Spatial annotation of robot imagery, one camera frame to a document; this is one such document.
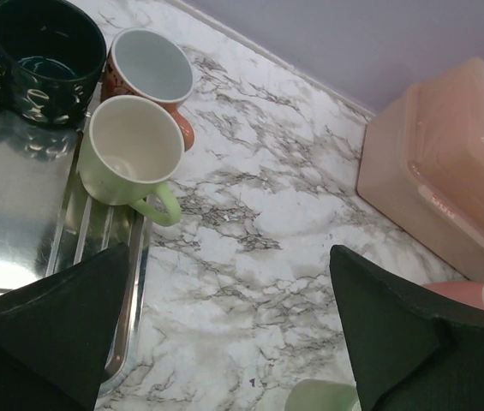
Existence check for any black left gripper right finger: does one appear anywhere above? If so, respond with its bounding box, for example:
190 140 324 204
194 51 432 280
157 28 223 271
330 245 484 410

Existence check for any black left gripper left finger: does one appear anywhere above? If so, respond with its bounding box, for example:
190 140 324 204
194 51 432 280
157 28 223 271
0 243 129 410

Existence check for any pink and blue mug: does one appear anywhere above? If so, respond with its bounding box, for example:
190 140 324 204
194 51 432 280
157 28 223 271
422 280 484 311

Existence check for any sage green mug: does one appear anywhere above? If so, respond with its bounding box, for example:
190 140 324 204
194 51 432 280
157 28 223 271
284 378 362 411

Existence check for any light green mug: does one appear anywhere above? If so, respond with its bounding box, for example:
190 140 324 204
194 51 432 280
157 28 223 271
78 95 184 227

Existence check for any dark teal mug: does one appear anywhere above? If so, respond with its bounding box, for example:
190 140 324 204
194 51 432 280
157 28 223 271
0 1 107 126

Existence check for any pink terracotta mug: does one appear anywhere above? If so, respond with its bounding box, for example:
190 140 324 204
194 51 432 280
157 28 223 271
100 27 195 151

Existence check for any steel tray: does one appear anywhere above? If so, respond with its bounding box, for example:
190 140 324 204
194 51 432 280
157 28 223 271
0 106 149 395

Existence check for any pink plastic storage box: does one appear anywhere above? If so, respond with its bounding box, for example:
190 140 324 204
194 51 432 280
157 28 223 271
357 57 484 282

